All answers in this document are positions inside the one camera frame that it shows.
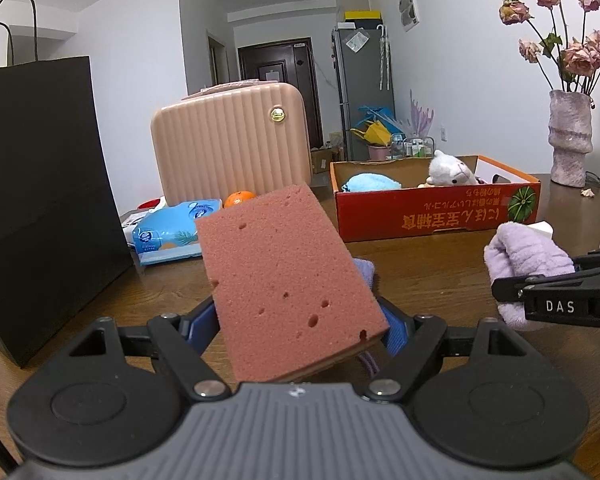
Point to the cardboard box on floor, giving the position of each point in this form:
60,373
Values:
321,159

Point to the white wedge sponge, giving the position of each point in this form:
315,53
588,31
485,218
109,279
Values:
543,228

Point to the lavender towel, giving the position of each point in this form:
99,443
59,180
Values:
517,250

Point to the orange tangerine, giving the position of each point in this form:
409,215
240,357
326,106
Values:
238,197

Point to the dried pink roses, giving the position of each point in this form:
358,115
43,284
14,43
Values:
575,51

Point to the black paper shopping bag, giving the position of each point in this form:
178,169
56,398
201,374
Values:
61,241

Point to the red bowl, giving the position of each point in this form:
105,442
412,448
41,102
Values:
152,204

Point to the blue tissue pack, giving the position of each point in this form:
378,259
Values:
170,233

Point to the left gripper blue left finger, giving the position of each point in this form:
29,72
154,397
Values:
198,327

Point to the grey refrigerator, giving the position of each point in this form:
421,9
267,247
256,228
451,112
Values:
357,55

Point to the wire trolley with bottles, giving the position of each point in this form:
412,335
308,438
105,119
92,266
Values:
403,147

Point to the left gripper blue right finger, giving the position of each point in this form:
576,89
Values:
418,337

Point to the yellow box on refrigerator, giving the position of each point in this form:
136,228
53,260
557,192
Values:
362,15

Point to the white alpaca plush toy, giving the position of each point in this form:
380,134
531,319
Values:
448,170

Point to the pink layered sponge block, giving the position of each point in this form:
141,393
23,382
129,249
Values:
289,296

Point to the pink ribbed suitcase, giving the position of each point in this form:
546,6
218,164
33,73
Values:
247,135

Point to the wall electrical panel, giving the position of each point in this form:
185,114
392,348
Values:
408,14

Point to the red cardboard box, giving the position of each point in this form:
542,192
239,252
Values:
502,194

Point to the pink textured vase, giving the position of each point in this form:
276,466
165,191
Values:
570,136

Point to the dark brown entrance door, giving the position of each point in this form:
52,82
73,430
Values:
289,61

